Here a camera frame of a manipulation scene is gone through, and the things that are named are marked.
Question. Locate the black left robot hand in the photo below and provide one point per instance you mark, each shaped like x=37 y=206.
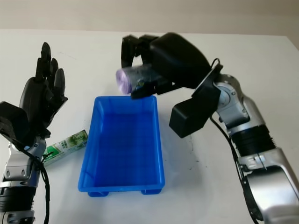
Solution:
x=35 y=98

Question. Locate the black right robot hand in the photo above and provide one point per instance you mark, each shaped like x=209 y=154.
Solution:
x=177 y=60

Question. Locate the purple roll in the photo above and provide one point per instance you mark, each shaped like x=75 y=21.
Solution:
x=126 y=78

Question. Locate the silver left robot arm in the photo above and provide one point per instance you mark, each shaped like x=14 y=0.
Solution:
x=16 y=186

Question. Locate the blue plastic tray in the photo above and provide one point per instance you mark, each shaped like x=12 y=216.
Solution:
x=121 y=144

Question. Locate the green and white carton box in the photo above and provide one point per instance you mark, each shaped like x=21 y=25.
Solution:
x=67 y=143

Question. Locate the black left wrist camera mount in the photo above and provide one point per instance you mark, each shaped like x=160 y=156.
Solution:
x=12 y=119

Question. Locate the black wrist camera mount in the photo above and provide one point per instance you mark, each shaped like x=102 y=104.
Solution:
x=12 y=119
x=191 y=116

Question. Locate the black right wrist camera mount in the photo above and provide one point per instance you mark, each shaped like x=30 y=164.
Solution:
x=191 y=116

